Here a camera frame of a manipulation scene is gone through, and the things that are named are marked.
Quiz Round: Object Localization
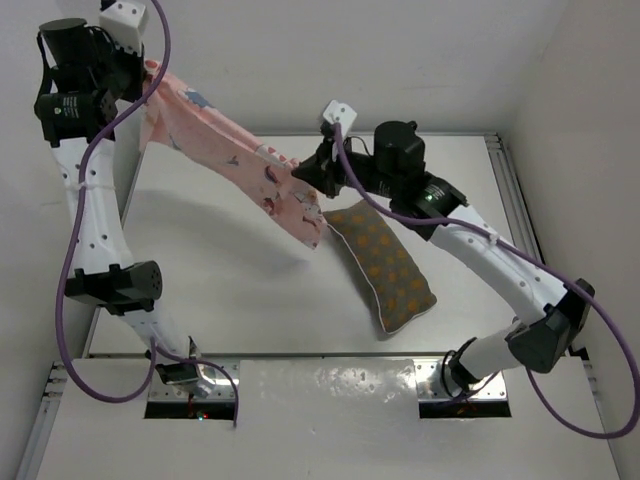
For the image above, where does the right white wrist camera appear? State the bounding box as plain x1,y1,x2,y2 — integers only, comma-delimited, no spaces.
321,100,358,136

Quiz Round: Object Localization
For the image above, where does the right aluminium frame rail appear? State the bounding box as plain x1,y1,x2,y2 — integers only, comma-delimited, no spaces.
484,133,544,262

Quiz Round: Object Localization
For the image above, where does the left aluminium frame rail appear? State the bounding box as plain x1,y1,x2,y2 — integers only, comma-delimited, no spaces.
15,361,68,480

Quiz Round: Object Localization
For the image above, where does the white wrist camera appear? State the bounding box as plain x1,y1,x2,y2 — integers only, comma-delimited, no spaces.
321,100,358,136
98,1,149,57

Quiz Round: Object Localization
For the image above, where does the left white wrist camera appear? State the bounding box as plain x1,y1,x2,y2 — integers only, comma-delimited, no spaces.
98,1,149,57

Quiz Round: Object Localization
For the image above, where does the grey orange dotted pillow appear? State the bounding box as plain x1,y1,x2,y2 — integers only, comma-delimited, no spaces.
325,200,437,335

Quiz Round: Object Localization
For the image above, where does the aluminium frame rail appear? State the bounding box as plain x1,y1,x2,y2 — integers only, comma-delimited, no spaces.
484,133,544,262
15,361,68,480

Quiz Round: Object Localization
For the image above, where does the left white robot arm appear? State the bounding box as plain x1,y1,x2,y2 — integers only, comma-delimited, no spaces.
34,4,214,403

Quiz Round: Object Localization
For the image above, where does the metal base plate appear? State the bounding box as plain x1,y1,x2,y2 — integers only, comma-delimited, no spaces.
148,363,239,403
413,356,508,404

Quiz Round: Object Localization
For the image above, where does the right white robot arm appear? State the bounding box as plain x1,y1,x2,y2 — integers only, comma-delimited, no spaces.
293,121,590,391

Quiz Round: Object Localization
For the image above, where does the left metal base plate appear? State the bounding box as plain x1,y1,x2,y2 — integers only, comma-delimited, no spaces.
148,363,239,403

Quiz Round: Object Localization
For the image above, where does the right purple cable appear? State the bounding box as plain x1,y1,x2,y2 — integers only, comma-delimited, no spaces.
333,122,640,439

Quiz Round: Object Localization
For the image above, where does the pink cartoon print pillowcase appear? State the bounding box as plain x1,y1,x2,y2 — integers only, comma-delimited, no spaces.
139,73,326,249

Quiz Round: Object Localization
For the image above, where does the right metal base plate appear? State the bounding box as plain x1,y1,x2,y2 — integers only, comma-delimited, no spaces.
413,356,508,404

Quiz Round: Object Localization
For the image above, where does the white front cover board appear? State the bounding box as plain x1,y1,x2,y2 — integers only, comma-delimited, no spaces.
38,359,617,479

